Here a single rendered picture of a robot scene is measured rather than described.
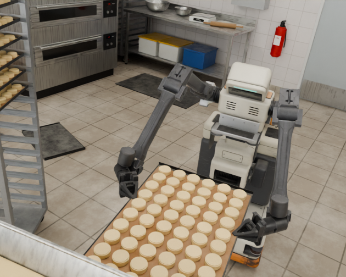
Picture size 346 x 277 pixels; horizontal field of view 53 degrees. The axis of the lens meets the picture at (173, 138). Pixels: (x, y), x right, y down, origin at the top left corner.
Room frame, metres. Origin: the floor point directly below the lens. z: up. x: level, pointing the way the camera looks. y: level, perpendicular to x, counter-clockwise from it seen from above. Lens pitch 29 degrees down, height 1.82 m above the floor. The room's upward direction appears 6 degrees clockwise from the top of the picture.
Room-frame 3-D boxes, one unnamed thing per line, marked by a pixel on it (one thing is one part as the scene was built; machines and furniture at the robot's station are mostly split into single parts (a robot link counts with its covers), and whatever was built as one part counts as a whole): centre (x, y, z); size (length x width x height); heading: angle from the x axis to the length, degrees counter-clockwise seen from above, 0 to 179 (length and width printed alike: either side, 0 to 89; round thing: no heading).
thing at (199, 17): (5.32, -0.24, 0.92); 0.32 x 0.30 x 0.09; 157
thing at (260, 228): (0.88, -0.27, 1.01); 0.09 x 0.07 x 0.07; 116
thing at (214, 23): (5.05, -0.52, 0.91); 0.56 x 0.06 x 0.06; 88
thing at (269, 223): (0.91, -0.34, 1.00); 0.07 x 0.07 x 0.10; 26
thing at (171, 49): (5.56, 0.12, 0.36); 0.46 x 0.38 x 0.26; 150
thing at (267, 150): (2.08, -0.47, 0.59); 0.55 x 0.34 x 0.83; 70
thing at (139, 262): (0.70, 0.06, 1.01); 0.05 x 0.05 x 0.02
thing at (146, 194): (1.00, 0.08, 1.02); 0.05 x 0.05 x 0.02
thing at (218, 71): (5.49, -0.01, 0.49); 1.90 x 0.72 x 0.98; 60
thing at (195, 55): (5.34, -0.27, 0.36); 0.46 x 0.38 x 0.26; 151
